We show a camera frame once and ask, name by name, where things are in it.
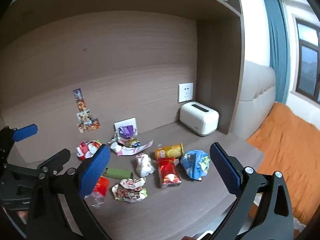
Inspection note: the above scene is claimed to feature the blue curtain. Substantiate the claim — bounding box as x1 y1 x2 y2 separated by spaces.
264 0 291 105

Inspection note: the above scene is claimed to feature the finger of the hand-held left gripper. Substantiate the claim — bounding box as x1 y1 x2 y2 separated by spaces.
37 149 71 174
0 124 38 160

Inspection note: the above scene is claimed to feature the white bed sheet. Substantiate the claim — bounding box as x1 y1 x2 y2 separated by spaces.
293 217 307 231

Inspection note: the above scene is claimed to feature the clear plastic film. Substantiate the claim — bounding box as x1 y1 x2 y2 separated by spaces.
84 193 105 209

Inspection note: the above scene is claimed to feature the red snack packet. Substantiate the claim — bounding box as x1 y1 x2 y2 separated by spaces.
157 157 182 189

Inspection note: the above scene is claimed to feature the dark framed window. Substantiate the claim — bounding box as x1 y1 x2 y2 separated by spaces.
294 17 320 103

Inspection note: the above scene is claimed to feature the colourful paper wrapper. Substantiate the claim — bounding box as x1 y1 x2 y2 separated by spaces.
111 177 148 203

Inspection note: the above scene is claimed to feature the white padded headboard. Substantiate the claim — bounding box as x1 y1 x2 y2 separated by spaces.
237 59 277 137

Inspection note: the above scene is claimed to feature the yellow orange snack bag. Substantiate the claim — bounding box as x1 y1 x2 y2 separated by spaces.
154 142 184 159

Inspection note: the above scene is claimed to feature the white and pink sock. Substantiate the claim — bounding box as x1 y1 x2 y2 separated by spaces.
120 139 154 156

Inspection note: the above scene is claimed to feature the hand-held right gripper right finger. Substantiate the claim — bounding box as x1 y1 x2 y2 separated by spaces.
209 142 294 240

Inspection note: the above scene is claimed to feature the colourful foil snack wrapper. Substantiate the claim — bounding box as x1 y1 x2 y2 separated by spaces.
117 137 141 148

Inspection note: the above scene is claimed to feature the colourful sticker strip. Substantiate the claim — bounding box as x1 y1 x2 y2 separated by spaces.
73 88 101 133

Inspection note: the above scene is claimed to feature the white toaster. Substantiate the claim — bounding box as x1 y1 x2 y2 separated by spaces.
180 101 220 137

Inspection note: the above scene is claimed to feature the purple wrapper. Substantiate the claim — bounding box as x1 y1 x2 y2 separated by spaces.
118 125 137 138

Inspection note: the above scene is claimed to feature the blue snack bag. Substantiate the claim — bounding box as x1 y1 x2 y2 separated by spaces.
180 150 211 181

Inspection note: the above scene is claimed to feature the orange blanket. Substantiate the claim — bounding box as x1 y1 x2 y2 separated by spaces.
246 102 320 225

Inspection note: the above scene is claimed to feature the small white pink bottle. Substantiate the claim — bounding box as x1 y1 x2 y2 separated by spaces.
110 142 123 156

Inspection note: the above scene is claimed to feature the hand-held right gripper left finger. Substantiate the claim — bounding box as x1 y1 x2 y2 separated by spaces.
26 144 111 240

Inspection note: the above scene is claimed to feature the white wall socket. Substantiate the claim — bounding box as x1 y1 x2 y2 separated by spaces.
114 117 137 133
178 82 194 103

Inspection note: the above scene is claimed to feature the red orange small packet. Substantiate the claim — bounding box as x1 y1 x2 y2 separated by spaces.
92 176 110 197

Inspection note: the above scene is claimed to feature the wooden desk hutch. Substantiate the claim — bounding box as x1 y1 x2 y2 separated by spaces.
0 0 245 164

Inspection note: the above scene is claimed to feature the red white wrapper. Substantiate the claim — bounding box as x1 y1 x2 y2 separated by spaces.
76 140 102 161

